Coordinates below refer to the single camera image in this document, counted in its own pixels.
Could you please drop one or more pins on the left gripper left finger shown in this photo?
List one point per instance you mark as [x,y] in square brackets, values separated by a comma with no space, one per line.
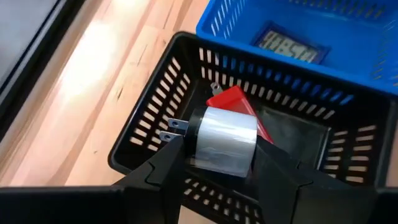
[155,193]

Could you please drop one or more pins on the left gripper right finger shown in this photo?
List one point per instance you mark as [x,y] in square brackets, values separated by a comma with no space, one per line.
[295,196]

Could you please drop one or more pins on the silver wall charger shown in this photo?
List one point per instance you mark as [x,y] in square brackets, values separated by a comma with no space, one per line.
[224,137]

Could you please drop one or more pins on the red charger silver prongs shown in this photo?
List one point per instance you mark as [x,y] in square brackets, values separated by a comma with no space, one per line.
[233,98]

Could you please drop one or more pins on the blue digital clock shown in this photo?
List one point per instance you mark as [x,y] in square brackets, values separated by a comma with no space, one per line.
[289,46]

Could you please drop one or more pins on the black plastic basket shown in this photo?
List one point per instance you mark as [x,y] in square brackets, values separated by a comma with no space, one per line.
[295,137]

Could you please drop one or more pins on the blue plastic basket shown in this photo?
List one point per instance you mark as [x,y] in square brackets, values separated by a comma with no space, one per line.
[236,40]

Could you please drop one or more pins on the black aluminium rig frame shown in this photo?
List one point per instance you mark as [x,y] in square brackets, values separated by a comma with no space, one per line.
[46,40]

